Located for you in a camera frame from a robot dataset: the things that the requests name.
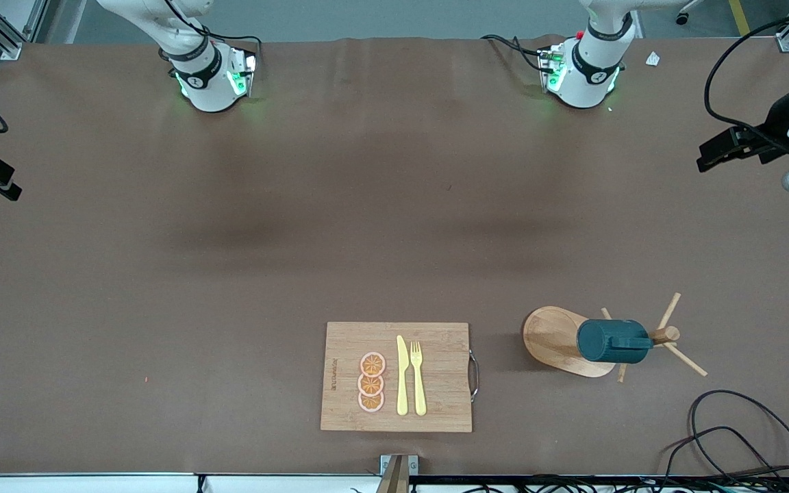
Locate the dark green cup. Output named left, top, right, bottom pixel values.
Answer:
left=577, top=319, right=654, bottom=364

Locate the wooden cup stand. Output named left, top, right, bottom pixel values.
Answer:
left=523, top=292, right=708, bottom=383

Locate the brown table cover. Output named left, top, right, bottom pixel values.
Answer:
left=0, top=34, right=789, bottom=478

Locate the wooden cutting board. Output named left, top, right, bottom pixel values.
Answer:
left=320, top=322, right=480, bottom=433

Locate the yellow toy fork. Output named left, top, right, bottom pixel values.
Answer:
left=410, top=340, right=428, bottom=416

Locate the yellow toy knife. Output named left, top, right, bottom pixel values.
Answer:
left=396, top=335, right=410, bottom=416

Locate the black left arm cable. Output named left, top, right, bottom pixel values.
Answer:
left=704, top=3, right=789, bottom=148

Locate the black left base cable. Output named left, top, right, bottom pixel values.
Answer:
left=481, top=34, right=549, bottom=73

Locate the black base cable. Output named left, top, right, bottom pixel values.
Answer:
left=481, top=34, right=549, bottom=73
left=162, top=0, right=263, bottom=69

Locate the black looped cable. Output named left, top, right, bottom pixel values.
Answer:
left=689, top=390, right=789, bottom=483
left=662, top=426, right=789, bottom=493

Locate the black right base cable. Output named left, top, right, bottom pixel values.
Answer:
left=162, top=0, right=263, bottom=69

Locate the black cable along table edge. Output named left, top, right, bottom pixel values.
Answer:
left=408, top=475, right=789, bottom=493

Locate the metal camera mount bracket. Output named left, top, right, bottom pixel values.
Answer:
left=375, top=454, right=419, bottom=493

